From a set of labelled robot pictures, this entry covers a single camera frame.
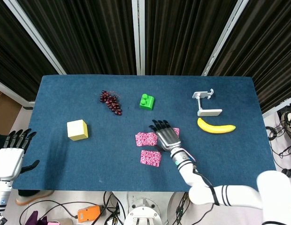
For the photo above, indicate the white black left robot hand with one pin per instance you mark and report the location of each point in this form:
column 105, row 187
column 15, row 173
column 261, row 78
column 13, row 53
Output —
column 8, row 161

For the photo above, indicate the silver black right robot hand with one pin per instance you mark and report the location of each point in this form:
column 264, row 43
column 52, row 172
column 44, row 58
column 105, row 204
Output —
column 169, row 138

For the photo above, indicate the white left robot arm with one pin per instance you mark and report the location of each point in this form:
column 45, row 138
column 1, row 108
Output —
column 1, row 192

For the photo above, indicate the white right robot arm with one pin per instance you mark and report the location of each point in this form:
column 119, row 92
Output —
column 201, row 187

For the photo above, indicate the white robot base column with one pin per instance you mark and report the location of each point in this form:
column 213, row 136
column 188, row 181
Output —
column 143, row 213

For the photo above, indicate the green building block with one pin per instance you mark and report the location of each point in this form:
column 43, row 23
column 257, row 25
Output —
column 146, row 103

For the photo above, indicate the beige person shoe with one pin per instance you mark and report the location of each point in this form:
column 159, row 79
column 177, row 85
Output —
column 32, row 196

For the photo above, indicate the yellow banana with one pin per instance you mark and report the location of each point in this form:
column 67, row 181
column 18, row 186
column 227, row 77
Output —
column 213, row 129

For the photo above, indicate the white phone stand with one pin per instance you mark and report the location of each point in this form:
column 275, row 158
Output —
column 210, row 113

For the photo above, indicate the brown cardboard box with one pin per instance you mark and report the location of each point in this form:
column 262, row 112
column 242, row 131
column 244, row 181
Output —
column 4, row 112

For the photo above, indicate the blue felt table mat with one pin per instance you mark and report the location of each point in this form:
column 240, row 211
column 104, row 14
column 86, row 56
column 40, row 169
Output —
column 112, row 164

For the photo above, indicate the purple bag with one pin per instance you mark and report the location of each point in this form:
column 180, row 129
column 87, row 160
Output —
column 34, row 219

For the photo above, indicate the dark red grape bunch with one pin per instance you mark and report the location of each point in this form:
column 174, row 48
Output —
column 111, row 103

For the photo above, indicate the pale yellow cube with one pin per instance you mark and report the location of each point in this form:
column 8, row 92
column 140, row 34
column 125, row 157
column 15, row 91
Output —
column 76, row 130

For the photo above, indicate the orange foot pedal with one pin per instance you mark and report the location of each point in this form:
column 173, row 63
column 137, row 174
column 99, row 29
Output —
column 88, row 213

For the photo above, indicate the black pleated curtain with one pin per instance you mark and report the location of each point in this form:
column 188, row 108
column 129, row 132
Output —
column 183, row 35
column 84, row 35
column 270, row 47
column 9, row 47

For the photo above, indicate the black round plug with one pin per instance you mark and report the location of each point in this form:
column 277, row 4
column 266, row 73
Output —
column 287, row 172

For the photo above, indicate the white frame post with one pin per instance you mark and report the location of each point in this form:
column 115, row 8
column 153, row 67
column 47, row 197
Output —
column 224, row 39
column 138, row 37
column 35, row 37

